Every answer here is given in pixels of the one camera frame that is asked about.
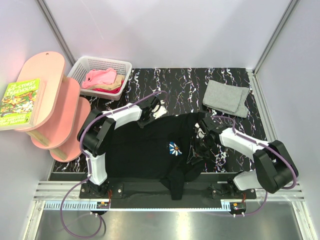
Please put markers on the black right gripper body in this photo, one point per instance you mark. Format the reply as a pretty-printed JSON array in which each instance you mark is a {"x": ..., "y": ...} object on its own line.
[{"x": 200, "y": 147}]

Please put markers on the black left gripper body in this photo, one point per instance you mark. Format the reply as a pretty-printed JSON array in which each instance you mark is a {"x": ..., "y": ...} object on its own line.
[{"x": 144, "y": 122}]

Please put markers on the black t shirt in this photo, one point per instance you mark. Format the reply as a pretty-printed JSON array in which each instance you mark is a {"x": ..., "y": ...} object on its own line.
[{"x": 163, "y": 150}]

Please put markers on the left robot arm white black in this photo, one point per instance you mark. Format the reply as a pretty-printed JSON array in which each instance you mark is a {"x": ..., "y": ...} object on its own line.
[{"x": 97, "y": 131}]

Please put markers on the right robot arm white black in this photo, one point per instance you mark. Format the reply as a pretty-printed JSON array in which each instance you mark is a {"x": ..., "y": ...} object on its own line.
[{"x": 274, "y": 167}]

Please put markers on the magenta garment in basket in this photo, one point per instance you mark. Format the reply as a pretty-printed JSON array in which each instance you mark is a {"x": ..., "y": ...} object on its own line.
[{"x": 113, "y": 91}]

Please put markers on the beige garment in basket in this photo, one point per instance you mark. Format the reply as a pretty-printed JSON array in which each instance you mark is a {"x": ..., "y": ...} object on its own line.
[{"x": 119, "y": 80}]

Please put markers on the folded grey t shirt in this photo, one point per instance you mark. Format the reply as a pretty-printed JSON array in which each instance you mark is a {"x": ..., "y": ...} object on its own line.
[{"x": 226, "y": 98}]

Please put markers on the white plastic laundry basket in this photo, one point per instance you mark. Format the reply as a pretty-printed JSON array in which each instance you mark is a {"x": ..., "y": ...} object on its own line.
[{"x": 88, "y": 63}]

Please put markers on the pink garment in basket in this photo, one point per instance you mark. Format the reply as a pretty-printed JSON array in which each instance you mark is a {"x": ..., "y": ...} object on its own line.
[{"x": 96, "y": 77}]

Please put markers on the pink tiered shelf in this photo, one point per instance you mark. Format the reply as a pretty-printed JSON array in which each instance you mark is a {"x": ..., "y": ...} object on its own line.
[{"x": 62, "y": 110}]

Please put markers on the green treehouse book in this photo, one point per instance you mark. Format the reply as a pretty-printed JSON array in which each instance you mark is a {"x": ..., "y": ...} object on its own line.
[{"x": 20, "y": 104}]

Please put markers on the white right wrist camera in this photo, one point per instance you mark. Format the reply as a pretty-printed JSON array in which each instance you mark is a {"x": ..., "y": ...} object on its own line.
[{"x": 200, "y": 134}]

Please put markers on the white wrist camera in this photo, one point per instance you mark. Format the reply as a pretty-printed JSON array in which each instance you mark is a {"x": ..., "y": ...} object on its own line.
[
  {"x": 159, "y": 110},
  {"x": 200, "y": 134}
]

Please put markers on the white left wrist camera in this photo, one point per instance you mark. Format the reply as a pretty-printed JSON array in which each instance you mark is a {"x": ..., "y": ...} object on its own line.
[{"x": 159, "y": 110}]

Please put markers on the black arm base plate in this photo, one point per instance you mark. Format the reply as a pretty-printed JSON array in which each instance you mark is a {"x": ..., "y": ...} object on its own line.
[{"x": 205, "y": 192}]

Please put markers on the aluminium frame rail front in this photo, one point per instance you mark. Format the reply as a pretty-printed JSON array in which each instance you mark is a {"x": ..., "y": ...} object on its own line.
[{"x": 65, "y": 195}]

